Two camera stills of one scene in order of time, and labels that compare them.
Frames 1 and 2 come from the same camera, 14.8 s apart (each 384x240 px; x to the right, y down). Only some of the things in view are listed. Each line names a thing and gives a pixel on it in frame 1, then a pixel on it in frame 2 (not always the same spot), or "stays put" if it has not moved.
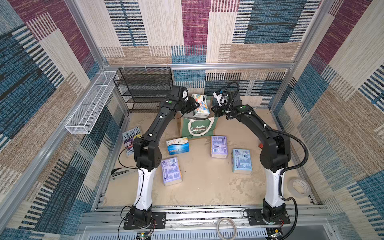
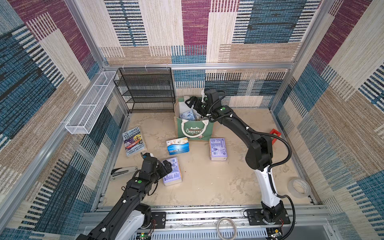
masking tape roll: [299, 187] stays put
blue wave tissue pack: [178, 146] stays put
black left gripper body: [188, 106] -> [159, 172]
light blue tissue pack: [241, 161] -> [188, 115]
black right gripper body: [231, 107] -> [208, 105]
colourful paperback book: [128, 136] stays put
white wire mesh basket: [84, 117] stays put
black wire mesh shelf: [144, 88] stays put
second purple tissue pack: [171, 171] stays put
